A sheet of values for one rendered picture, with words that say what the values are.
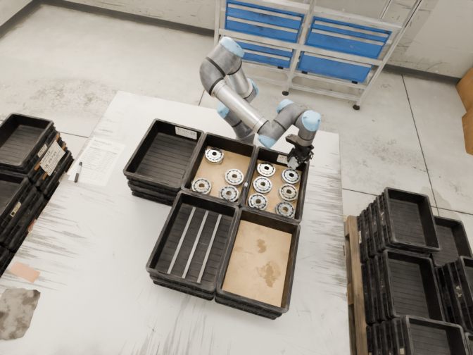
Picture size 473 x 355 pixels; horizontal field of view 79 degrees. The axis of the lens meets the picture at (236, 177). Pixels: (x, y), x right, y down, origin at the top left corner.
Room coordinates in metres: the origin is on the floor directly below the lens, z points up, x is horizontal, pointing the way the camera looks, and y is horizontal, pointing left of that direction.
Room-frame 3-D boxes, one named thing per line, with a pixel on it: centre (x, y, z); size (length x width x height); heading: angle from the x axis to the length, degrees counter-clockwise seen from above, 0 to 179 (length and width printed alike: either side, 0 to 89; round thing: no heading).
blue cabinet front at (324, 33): (2.73, -0.77, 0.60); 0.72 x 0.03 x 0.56; 89
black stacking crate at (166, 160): (0.90, 0.39, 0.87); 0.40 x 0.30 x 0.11; 174
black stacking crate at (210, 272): (0.48, 0.13, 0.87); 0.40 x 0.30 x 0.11; 174
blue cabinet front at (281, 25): (2.74, 0.03, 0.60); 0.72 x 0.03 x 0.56; 89
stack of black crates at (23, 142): (1.03, 1.45, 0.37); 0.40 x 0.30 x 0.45; 179
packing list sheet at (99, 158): (0.91, 0.82, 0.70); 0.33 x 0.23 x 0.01; 179
